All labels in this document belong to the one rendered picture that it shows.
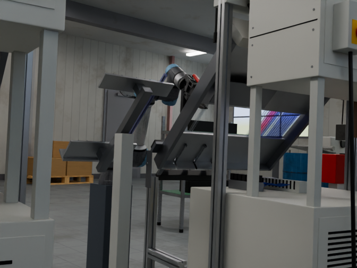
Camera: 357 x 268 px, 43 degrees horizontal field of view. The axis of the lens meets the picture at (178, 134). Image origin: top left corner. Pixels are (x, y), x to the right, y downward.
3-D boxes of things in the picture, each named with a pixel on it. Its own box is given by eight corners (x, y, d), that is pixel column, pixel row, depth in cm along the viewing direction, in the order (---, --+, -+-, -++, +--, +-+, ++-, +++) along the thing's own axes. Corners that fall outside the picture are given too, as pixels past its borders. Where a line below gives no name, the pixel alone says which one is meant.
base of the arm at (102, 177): (93, 183, 269) (94, 166, 269) (115, 182, 279) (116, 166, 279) (107, 185, 258) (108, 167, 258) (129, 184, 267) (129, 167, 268)
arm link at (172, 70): (176, 78, 228) (180, 63, 224) (185, 88, 220) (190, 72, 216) (162, 77, 224) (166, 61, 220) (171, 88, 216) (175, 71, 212)
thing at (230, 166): (161, 169, 211) (156, 157, 215) (267, 170, 246) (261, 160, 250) (162, 167, 210) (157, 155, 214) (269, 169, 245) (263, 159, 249)
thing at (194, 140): (160, 163, 212) (158, 158, 214) (266, 165, 246) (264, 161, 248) (177, 134, 200) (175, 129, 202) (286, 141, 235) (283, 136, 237)
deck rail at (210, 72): (157, 169, 210) (153, 158, 213) (161, 169, 211) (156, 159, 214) (232, 43, 167) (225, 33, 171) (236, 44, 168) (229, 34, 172)
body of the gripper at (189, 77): (193, 84, 199) (181, 72, 208) (187, 101, 203) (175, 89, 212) (207, 86, 203) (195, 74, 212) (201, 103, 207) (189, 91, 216)
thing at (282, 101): (197, 109, 188) (193, 100, 191) (308, 119, 223) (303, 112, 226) (236, 44, 169) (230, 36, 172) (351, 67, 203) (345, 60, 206)
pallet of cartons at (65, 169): (72, 179, 1007) (74, 142, 1010) (99, 184, 921) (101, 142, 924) (5, 180, 910) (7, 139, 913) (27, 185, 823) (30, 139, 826)
